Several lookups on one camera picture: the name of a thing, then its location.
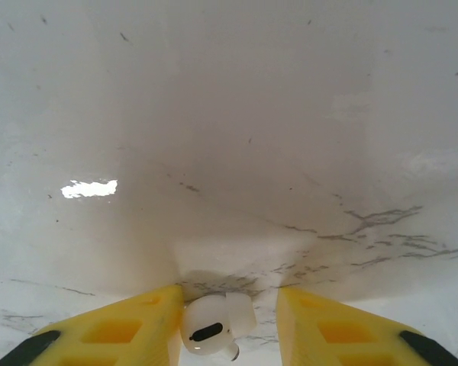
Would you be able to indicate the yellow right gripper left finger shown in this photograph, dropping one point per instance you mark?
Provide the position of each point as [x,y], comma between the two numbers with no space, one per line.
[110,335]

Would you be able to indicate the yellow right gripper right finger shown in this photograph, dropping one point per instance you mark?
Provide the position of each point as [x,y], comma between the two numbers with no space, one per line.
[347,335]

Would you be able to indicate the white earbud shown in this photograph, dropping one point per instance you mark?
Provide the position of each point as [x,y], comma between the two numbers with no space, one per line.
[206,320]

